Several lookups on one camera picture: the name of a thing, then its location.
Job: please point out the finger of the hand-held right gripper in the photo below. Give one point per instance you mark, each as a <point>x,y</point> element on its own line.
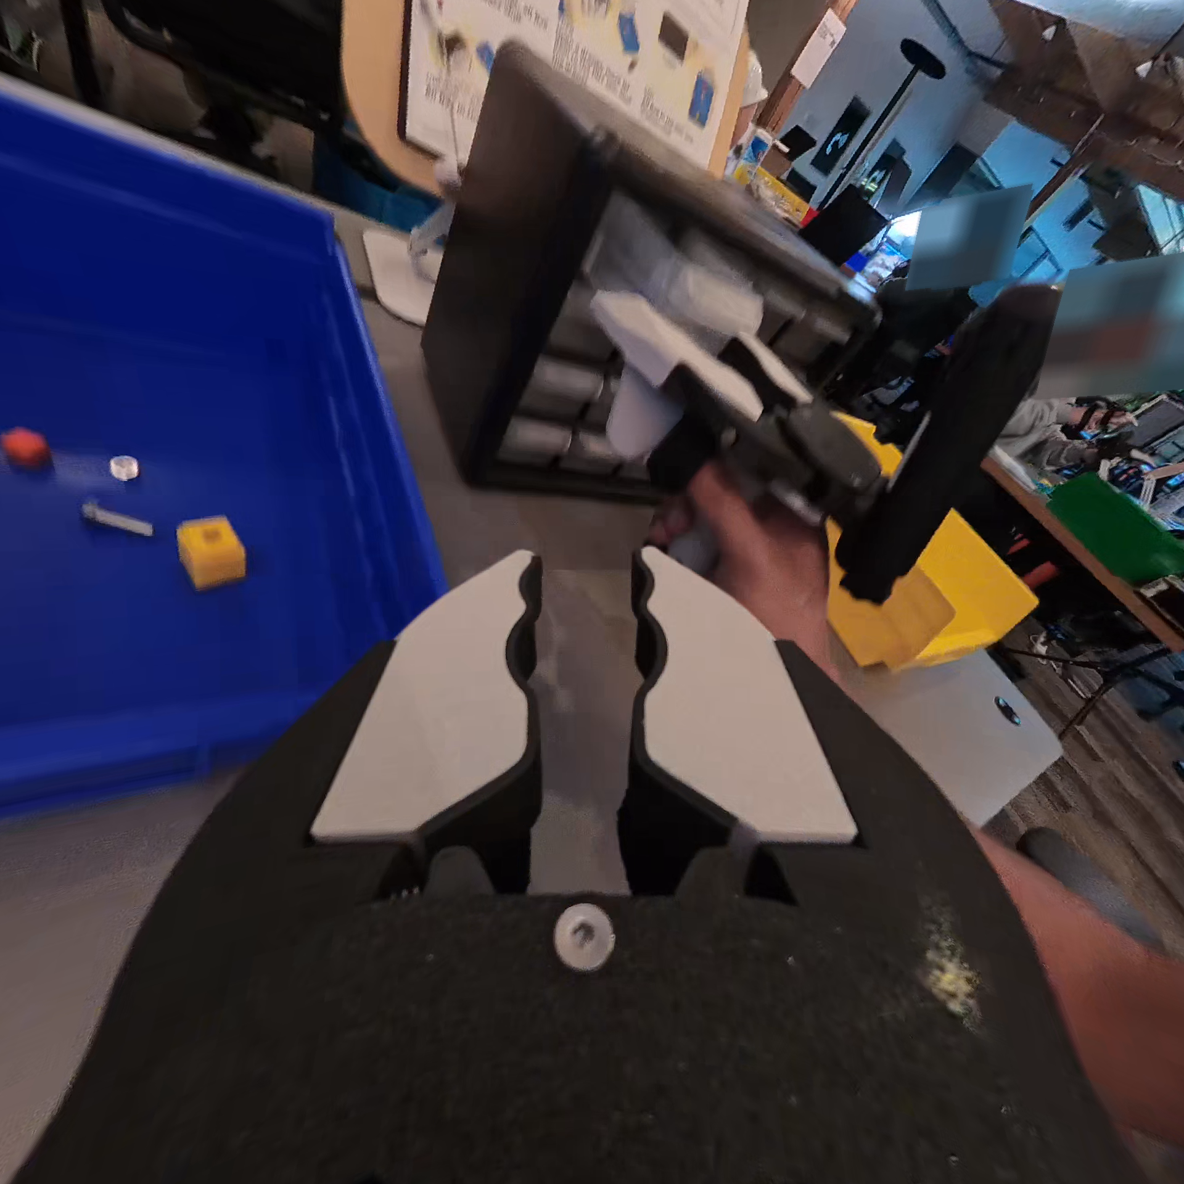
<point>767,371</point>
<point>647,334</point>

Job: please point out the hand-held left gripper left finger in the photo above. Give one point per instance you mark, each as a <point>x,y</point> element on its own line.
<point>425,730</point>

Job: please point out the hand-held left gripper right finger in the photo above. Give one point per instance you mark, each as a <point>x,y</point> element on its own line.
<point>740,741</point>

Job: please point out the clear plastic drawer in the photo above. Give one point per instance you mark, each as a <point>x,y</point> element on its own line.
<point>712,297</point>

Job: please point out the black drawer cabinet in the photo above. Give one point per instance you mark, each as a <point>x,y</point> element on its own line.
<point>481,277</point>

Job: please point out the yellow plastic bin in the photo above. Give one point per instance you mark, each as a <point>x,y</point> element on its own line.
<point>971,593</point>

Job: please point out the small yellow cube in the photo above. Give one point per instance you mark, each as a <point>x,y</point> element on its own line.
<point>210,552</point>

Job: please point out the small metal screw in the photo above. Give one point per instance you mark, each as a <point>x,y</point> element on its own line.
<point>115,520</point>

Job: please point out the blue plastic bin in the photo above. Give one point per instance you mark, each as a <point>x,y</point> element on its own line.
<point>185,323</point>

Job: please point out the small red cube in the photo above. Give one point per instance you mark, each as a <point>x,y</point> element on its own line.
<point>25,448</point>

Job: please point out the person's right forearm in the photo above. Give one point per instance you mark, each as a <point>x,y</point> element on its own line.
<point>1110,1017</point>

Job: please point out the array of clear drawers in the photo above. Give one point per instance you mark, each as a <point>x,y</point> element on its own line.
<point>555,380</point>

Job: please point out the person's right hand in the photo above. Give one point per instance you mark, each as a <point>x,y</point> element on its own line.
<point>767,565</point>

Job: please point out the black monitor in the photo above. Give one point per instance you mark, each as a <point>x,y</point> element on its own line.
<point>846,226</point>

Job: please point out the white stand base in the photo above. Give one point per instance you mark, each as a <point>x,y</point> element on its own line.
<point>397,277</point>

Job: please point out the white framed sign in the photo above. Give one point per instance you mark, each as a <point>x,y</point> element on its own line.
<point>573,55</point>

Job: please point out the black pole stand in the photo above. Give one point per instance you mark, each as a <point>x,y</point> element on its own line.
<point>888,101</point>

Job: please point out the green board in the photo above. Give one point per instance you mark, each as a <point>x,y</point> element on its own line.
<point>1110,528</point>

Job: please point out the round wooden table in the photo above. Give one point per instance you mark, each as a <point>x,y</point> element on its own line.
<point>370,92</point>

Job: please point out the small clear disc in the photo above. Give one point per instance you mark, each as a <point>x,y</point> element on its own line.
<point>123,468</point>

